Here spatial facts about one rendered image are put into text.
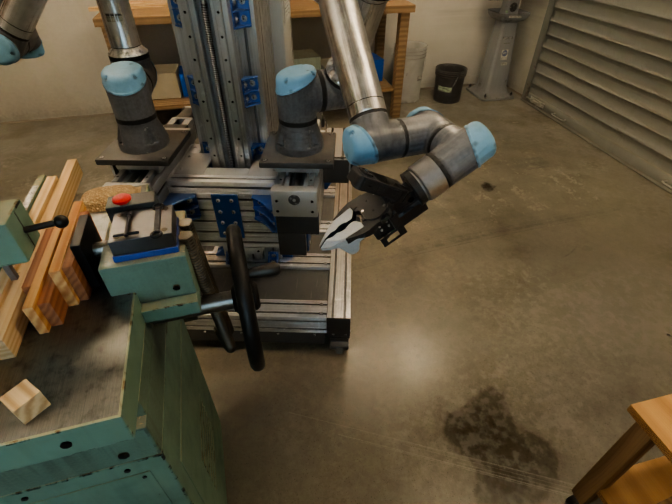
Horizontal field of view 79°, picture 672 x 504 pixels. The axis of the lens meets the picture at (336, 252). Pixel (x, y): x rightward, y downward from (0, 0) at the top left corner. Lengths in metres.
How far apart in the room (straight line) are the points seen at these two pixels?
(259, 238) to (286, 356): 0.52
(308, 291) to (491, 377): 0.79
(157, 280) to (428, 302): 1.42
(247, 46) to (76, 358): 1.03
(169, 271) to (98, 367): 0.18
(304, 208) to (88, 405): 0.79
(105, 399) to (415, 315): 1.45
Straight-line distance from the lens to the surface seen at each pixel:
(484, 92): 4.39
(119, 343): 0.70
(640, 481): 1.55
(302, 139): 1.27
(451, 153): 0.77
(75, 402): 0.67
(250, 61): 1.43
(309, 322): 1.57
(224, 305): 0.82
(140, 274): 0.75
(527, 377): 1.83
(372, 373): 1.68
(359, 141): 0.77
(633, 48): 3.64
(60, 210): 1.01
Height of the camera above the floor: 1.40
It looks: 40 degrees down
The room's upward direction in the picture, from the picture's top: straight up
